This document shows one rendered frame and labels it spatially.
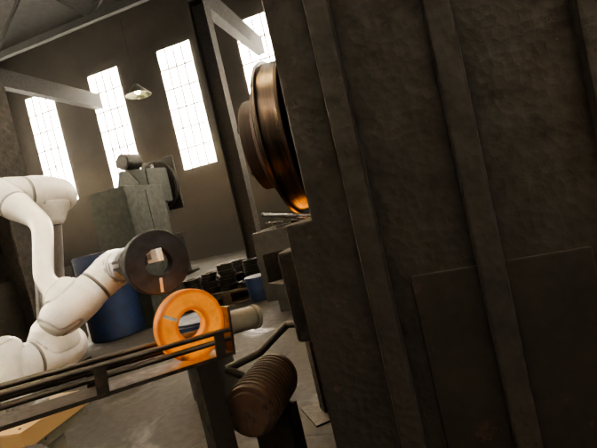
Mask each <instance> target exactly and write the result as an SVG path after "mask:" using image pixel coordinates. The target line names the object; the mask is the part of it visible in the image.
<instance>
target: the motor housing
mask: <svg viewBox="0 0 597 448"><path fill-rule="evenodd" d="M297 384H298V374H297V371H296V368H295V366H294V364H293V363H292V362H291V360H290V359H288V358H287V357H286V356H283V355H280V354H276V353H271V354H267V355H264V356H262V357H260V358H259V359H258V360H257V361H256V362H255V363H254V364H253V365H252V366H251V368H250V369H249V370H248V371H247V372H246V373H245V374H244V376H243V377H242V378H241V379H240V380H239V381H238V382H237V383H236V384H235V385H234V386H233V387H232V389H231V390H230V391H229V393H228V395H227V404H228V408H229V411H230V415H231V419H232V423H233V427H234V430H235V431H236V432H238V433H239V434H241V435H243V436H247V437H256V438H257V439H258V444H259V448H307V445H306V439H305V434H304V430H303V427H302V422H301V418H300V415H299V408H298V404H297V401H296V400H291V401H290V399H291V396H292V395H293V393H294V391H295V389H296V387H297Z"/></svg>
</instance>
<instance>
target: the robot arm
mask: <svg viewBox="0 0 597 448"><path fill-rule="evenodd" d="M76 201H77V191H76V188H75V186H74V185H73V184H72V183H71V182H69V181H67V180H64V179H62V178H58V177H53V176H43V175H30V176H24V177H3V178H0V216H2V217H4V218H6V219H8V220H12V221H16V222H19V223H21V224H24V225H26V226H28V227H29V228H30V229H31V233H32V267H33V277H34V281H35V290H36V318H37V320H36V321H35V322H34V323H33V324H32V326H31V327H30V332H29V335H28V339H27V342H24V343H22V340H21V339H19V338H17V337H14V336H2V337H0V383H2V382H6V381H9V380H15V379H18V378H22V377H25V376H28V375H32V374H35V373H39V372H44V371H48V370H51V369H54V368H58V367H61V366H64V365H68V364H73V363H77V362H78V361H79V360H80V359H81V358H82V357H83V356H84V354H85V353H86V351H87V348H88V340H87V337H86V334H85V333H84V331H83V330H82V329H81V328H79V327H81V326H82V325H83V324H85V323H86V322H87V321H88V320H89V319H90V318H91V317H93V316H94V315H95V314H96V313H97V312H98V311H99V310H100V308H101V307H102V306H103V304H104V303H105V302H106V301H107V300H108V299H109V298H110V297H111V296H112V295H113V294H114V293H115V292H116V291H118V290H119V289H120V288H121V287H123V286H124V285H125V284H127V282H126V280H125V278H124V276H123V272H122V268H121V259H122V255H123V250H124V248H122V249H113V250H110V251H107V252H104V253H103V254H101V255H100V256H99V257H98V258H97V259H96V260H95V261H94V262H93V263H92V264H91V265H90V266H89V267H88V268H87V269H86V270H85V271H84V272H83V273H82V274H81V275H80V276H79V277H78V278H75V277H69V276H65V274H64V257H63V240H62V223H64V222H65V220H66V218H67V215H68V211H69V210H70V209H71V208H73V206H74V205H75V204H76ZM160 260H164V258H163V252H162V248H161V247H160V248H156V249H154V250H151V251H150V252H149V253H148V254H147V255H146V258H145V267H146V266H148V264H150V263H154V262H157V261H160ZM47 400H50V397H45V398H42V399H38V400H35V401H33V402H30V403H26V404H22V405H19V406H15V407H12V408H10V409H6V410H5V411H6V412H13V411H16V410H19V409H21V408H25V407H28V406H30V405H33V404H39V403H42V402H44V401H47Z"/></svg>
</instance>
